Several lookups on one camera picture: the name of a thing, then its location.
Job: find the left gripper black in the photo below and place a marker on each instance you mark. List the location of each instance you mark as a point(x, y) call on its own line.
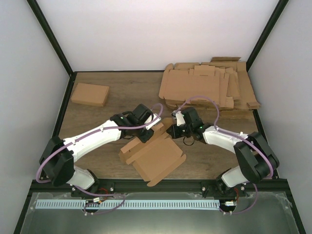
point(144, 138)

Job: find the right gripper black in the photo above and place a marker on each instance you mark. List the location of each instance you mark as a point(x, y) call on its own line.
point(175, 135)

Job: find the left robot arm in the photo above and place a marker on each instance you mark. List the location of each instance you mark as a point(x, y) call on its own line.
point(57, 163)

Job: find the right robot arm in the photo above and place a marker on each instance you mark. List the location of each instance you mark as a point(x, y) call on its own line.
point(256, 159)

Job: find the folded brown cardboard box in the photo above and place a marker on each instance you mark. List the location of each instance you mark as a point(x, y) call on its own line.
point(90, 94)

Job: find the stack of flat cardboard sheets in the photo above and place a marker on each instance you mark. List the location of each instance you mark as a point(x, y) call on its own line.
point(223, 82)

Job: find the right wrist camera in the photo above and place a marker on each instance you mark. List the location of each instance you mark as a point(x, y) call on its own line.
point(178, 117)

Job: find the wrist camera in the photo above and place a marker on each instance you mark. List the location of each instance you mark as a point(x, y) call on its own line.
point(151, 121)
point(178, 117)

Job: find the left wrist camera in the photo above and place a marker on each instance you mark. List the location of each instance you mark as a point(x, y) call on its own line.
point(151, 121)

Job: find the black aluminium frame rail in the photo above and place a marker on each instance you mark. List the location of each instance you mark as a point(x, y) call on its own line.
point(127, 186)

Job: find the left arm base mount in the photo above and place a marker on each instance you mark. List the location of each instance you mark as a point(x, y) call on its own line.
point(84, 183)

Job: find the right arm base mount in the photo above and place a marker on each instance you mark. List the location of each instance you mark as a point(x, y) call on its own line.
point(217, 189)

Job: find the light blue slotted cable duct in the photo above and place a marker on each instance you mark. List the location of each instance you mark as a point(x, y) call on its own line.
point(67, 204)

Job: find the left black corner post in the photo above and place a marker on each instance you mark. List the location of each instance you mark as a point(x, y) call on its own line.
point(36, 9)

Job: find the black corner post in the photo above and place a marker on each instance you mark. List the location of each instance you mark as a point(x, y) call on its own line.
point(277, 12)
point(36, 9)

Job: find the right black corner post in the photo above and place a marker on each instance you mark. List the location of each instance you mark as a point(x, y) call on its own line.
point(277, 12)

